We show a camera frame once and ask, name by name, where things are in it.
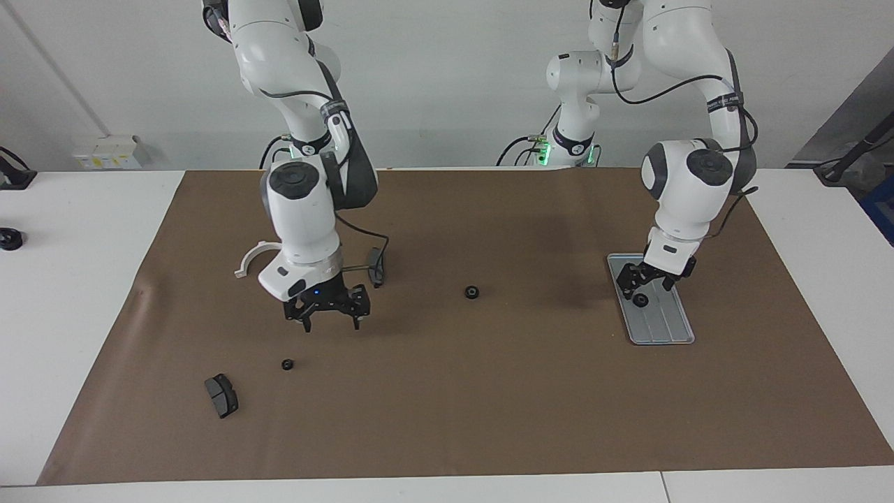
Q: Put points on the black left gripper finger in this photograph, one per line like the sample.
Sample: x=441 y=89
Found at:
x=668 y=286
x=629 y=289

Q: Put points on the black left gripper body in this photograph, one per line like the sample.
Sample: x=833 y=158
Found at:
x=660 y=276

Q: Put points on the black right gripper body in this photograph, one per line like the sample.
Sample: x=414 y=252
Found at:
x=325 y=297

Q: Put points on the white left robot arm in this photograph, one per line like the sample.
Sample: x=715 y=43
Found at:
x=688 y=195

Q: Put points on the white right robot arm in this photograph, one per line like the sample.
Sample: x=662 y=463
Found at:
x=304 y=223

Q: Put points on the silver metal tray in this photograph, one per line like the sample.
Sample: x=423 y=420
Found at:
x=660 y=321

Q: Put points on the grey brake pad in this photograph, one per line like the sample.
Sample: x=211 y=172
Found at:
x=222 y=397
x=378 y=274

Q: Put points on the white semicircular pipe clamp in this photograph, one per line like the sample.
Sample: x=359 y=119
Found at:
x=240 y=273

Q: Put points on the brown table mat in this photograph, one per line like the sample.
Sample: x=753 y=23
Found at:
x=489 y=384

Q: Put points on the blue crate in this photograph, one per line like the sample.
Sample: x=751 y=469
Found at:
x=881 y=209

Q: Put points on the black stand pole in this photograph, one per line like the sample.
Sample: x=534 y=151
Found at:
x=855 y=150

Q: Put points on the black round knob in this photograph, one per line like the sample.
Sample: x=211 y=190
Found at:
x=10 y=239

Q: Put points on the black desk clamp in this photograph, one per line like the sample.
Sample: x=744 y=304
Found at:
x=14 y=178

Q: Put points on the white wall socket box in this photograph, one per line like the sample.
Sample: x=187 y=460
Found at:
x=108 y=154

